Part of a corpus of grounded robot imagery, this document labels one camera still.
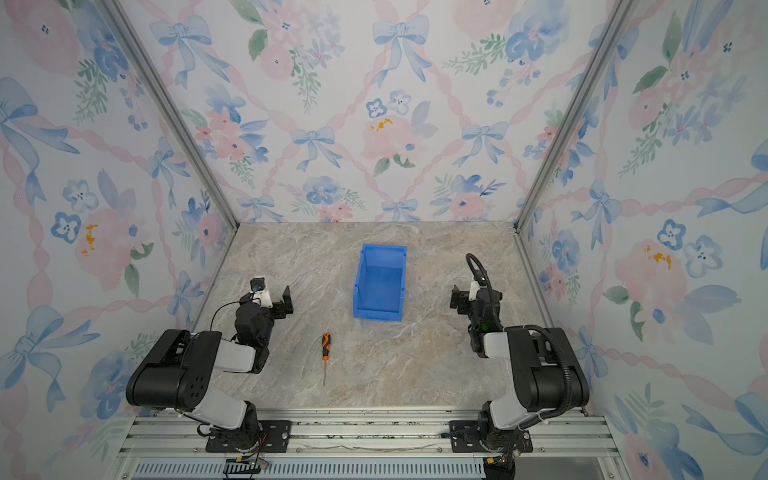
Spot orange black screwdriver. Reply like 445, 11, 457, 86
321, 332, 332, 386

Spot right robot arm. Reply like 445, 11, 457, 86
442, 282, 590, 454

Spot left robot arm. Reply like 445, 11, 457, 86
126, 277, 293, 456

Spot blue plastic bin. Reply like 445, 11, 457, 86
353, 244, 407, 322

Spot perforated metal vent strip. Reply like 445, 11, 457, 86
123, 457, 486, 479

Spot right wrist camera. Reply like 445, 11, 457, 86
468, 280, 481, 302

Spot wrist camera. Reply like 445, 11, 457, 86
249, 277, 273, 308
468, 280, 481, 302

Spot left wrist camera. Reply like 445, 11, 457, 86
249, 277, 273, 308

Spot black corrugated cable conduit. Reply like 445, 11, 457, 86
465, 252, 574, 430

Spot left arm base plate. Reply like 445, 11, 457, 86
205, 420, 293, 454

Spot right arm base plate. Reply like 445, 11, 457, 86
440, 420, 533, 455

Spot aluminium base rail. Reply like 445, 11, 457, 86
106, 407, 629, 479

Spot left aluminium corner post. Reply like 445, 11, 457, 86
96, 0, 239, 230

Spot aluminium corner post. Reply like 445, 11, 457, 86
96, 0, 239, 230
514, 0, 635, 235

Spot right aluminium corner post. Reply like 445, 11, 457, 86
514, 0, 635, 235

